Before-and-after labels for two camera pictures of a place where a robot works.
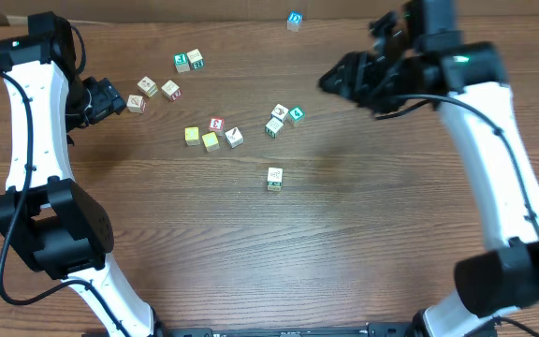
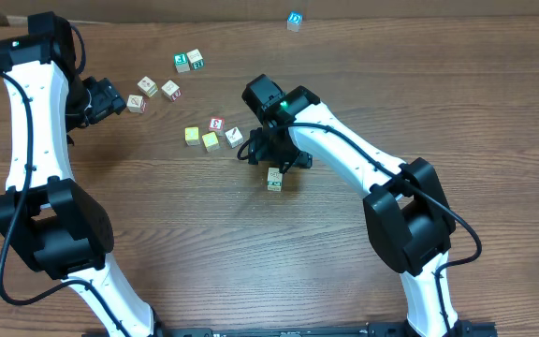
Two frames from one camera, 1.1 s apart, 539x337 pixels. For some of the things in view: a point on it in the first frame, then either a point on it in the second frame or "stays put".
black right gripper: x=356 y=74 → x=262 y=153
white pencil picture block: x=234 y=137 stays put
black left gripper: x=108 y=98 stays put
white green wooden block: x=274 y=179 stays put
